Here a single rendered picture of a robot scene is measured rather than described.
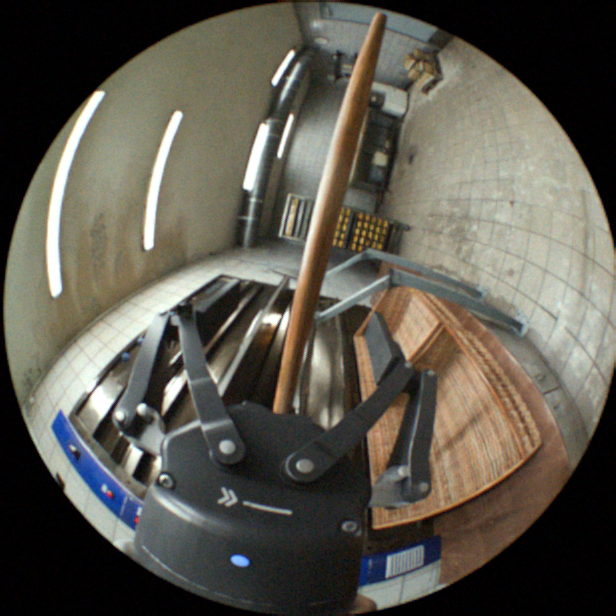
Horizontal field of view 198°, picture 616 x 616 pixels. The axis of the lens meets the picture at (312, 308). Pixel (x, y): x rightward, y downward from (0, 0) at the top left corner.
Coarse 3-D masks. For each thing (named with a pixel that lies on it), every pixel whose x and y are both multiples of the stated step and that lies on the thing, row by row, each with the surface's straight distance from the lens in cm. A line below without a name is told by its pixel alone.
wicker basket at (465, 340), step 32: (448, 352) 82; (480, 352) 70; (448, 384) 87; (480, 384) 75; (512, 384) 67; (384, 416) 90; (448, 416) 85; (480, 416) 74; (512, 416) 54; (384, 448) 82; (448, 448) 84; (480, 448) 74; (512, 448) 67; (448, 480) 84; (480, 480) 74; (384, 512) 76; (416, 512) 79
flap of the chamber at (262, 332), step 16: (288, 288) 179; (272, 304) 125; (272, 320) 128; (256, 336) 98; (240, 352) 85; (256, 352) 101; (240, 368) 82; (256, 368) 103; (224, 384) 72; (240, 384) 84; (224, 400) 72; (240, 400) 86
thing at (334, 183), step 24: (384, 24) 60; (360, 72) 33; (360, 96) 29; (360, 120) 26; (336, 144) 24; (336, 168) 23; (336, 192) 23; (336, 216) 23; (312, 240) 23; (312, 264) 23; (312, 288) 24; (312, 312) 26; (288, 336) 28; (288, 360) 30; (288, 384) 33; (288, 408) 39
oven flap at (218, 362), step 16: (272, 288) 185; (256, 304) 157; (240, 320) 138; (224, 336) 124; (240, 336) 118; (224, 352) 108; (224, 368) 97; (192, 400) 89; (176, 416) 87; (192, 416) 83; (144, 464) 85; (144, 480) 82
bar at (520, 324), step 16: (368, 256) 115; (384, 256) 115; (336, 272) 114; (400, 272) 67; (432, 272) 129; (368, 288) 67; (384, 288) 69; (416, 288) 71; (432, 288) 74; (448, 288) 80; (464, 288) 147; (480, 288) 163; (352, 304) 68; (464, 304) 86; (480, 304) 92; (320, 320) 71; (512, 320) 119; (528, 320) 132; (304, 368) 48; (304, 384) 44; (304, 400) 42
